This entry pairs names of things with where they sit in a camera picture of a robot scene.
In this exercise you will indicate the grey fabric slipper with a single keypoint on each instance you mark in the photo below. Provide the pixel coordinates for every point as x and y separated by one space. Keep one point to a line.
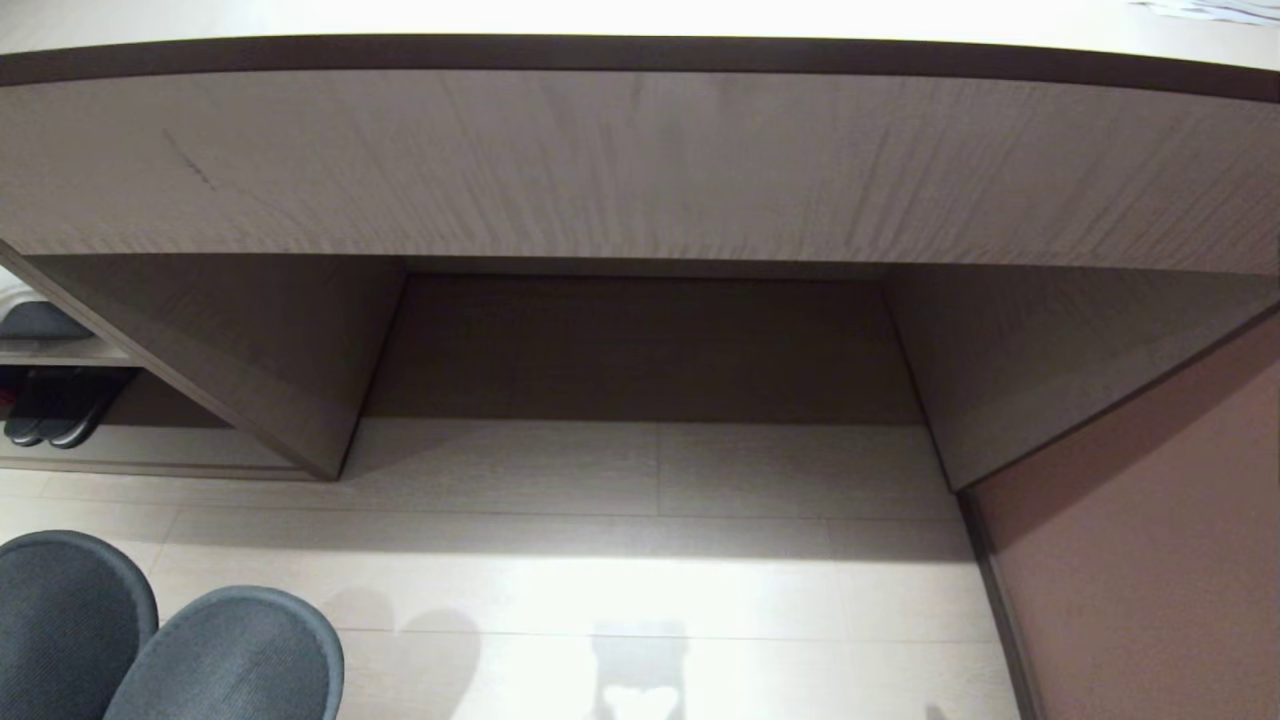
60 630
235 660

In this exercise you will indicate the wooden shoe shelf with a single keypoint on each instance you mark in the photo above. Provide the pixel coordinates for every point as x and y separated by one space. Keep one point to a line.
120 445

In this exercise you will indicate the black slipper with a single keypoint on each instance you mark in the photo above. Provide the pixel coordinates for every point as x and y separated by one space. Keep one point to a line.
78 410
25 410

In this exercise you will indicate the grey slipper on shelf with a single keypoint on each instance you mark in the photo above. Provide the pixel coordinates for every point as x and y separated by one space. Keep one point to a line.
38 322

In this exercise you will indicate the wooden shoe cabinet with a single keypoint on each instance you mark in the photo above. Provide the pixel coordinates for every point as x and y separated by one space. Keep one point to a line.
640 170

